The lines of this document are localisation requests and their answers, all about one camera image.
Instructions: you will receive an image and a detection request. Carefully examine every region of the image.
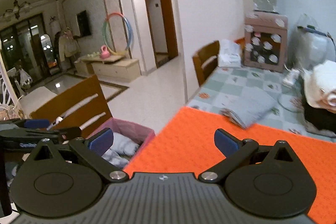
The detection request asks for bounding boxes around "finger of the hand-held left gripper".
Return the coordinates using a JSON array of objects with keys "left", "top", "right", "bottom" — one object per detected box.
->
[
  {"left": 24, "top": 119, "right": 51, "bottom": 129},
  {"left": 46, "top": 126, "right": 82, "bottom": 141}
]

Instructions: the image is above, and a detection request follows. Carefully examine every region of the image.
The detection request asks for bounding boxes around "checked patterned tablecloth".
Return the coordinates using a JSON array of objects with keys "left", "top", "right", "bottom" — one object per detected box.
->
[{"left": 187, "top": 67, "right": 336, "bottom": 143}]

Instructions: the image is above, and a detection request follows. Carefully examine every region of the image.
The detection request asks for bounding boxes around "standing mirror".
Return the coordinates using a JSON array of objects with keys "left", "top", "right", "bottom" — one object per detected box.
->
[{"left": 40, "top": 34, "right": 54, "bottom": 68}]

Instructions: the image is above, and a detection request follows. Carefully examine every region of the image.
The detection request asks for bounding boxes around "multicoloured hula hoop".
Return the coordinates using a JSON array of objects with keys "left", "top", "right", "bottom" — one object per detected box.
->
[{"left": 102, "top": 12, "right": 133, "bottom": 54}]

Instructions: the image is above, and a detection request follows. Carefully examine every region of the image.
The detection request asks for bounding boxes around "crumpled grey garment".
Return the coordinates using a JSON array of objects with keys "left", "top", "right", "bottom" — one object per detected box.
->
[{"left": 101, "top": 132, "right": 143, "bottom": 169}]

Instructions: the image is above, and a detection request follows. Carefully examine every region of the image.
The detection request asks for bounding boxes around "folded cream blanket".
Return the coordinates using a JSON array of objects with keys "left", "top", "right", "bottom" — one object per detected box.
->
[{"left": 303, "top": 60, "right": 336, "bottom": 112}]

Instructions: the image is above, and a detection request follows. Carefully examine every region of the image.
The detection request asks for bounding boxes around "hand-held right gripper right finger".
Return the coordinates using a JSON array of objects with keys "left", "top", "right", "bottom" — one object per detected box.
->
[{"left": 198, "top": 129, "right": 302, "bottom": 183}]

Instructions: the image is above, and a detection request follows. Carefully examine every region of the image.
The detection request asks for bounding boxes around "clear plastic bag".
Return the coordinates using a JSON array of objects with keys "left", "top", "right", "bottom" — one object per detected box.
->
[{"left": 287, "top": 13, "right": 336, "bottom": 71}]

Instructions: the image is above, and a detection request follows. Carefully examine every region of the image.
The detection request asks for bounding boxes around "cream hanging coat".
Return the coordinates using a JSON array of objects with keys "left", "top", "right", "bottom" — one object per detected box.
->
[{"left": 58, "top": 29, "right": 79, "bottom": 63}]

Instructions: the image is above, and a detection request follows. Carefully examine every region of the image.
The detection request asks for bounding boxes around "low beige cabinet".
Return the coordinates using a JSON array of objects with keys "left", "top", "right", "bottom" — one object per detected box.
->
[{"left": 74, "top": 54, "right": 141, "bottom": 82}]

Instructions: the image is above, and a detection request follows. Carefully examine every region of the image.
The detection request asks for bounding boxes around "folded black garment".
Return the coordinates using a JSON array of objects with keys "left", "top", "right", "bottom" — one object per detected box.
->
[{"left": 302, "top": 102, "right": 336, "bottom": 132}]

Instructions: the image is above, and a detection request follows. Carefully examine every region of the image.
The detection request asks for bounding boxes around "pile of white paper bags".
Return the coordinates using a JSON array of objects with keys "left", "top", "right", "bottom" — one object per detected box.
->
[{"left": 217, "top": 39, "right": 242, "bottom": 69}]

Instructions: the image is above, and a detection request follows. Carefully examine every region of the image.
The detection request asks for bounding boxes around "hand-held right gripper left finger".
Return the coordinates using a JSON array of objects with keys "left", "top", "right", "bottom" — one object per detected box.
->
[{"left": 25, "top": 128, "right": 129, "bottom": 183}]

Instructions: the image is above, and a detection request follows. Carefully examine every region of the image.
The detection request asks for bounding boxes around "wooden chair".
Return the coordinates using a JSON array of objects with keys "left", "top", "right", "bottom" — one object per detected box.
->
[
  {"left": 30, "top": 74, "right": 113, "bottom": 132},
  {"left": 192, "top": 40, "right": 220, "bottom": 87}
]

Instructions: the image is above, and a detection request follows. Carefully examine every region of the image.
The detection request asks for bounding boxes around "white lattice screen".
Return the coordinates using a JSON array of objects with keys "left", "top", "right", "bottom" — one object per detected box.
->
[{"left": 0, "top": 64, "right": 23, "bottom": 119}]

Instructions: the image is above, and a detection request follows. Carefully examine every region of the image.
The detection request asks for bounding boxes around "glass sliding door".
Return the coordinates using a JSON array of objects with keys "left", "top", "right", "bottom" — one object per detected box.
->
[{"left": 0, "top": 14, "right": 50, "bottom": 88}]

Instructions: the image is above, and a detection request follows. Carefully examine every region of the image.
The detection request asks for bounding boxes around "folded grey cloth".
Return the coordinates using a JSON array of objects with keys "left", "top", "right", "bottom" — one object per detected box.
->
[{"left": 220, "top": 87, "right": 278, "bottom": 129}]

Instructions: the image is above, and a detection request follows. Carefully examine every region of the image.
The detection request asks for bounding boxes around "pink fabric storage box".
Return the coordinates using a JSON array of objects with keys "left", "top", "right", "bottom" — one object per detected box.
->
[{"left": 88, "top": 118, "right": 156, "bottom": 170}]

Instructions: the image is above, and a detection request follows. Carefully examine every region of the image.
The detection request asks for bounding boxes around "orange patterned mat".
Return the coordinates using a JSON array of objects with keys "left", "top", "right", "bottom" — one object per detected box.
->
[{"left": 123, "top": 106, "right": 336, "bottom": 224}]

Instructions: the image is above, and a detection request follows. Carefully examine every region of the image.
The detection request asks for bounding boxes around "white low table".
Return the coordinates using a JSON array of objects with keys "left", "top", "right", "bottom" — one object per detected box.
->
[{"left": 19, "top": 86, "right": 58, "bottom": 112}]

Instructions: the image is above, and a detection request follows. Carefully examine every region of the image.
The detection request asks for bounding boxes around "black wall television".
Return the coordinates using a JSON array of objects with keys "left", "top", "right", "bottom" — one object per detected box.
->
[{"left": 76, "top": 10, "right": 92, "bottom": 37}]

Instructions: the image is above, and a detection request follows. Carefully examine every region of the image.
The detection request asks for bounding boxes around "pink water dispenser with stickers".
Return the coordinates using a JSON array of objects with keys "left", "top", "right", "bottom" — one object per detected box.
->
[{"left": 244, "top": 12, "right": 289, "bottom": 73}]

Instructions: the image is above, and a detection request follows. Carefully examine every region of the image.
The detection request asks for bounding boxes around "wooden door frame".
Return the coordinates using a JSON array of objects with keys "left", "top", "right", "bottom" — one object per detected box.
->
[{"left": 140, "top": 0, "right": 179, "bottom": 69}]

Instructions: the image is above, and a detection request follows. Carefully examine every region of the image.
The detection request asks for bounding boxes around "folded grey garment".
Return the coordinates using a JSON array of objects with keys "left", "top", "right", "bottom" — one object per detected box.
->
[{"left": 306, "top": 127, "right": 336, "bottom": 138}]

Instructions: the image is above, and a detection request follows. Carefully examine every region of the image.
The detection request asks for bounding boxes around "white plastic bag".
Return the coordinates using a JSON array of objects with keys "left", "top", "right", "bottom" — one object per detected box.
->
[{"left": 18, "top": 68, "right": 34, "bottom": 90}]

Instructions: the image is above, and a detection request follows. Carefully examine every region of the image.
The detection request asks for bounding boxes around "ceiling chandelier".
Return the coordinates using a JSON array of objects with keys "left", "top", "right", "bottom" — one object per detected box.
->
[{"left": 3, "top": 0, "right": 33, "bottom": 21}]

